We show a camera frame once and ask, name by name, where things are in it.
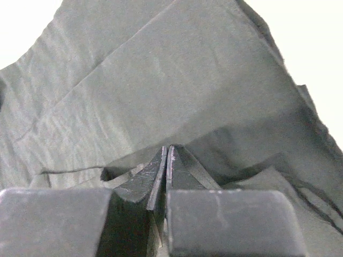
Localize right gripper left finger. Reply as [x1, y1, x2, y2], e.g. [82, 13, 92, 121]
[1, 146, 168, 256]

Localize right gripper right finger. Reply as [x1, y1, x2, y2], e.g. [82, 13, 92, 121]
[166, 146, 307, 256]

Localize black long sleeve shirt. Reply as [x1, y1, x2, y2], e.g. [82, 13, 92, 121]
[1, 1, 342, 256]

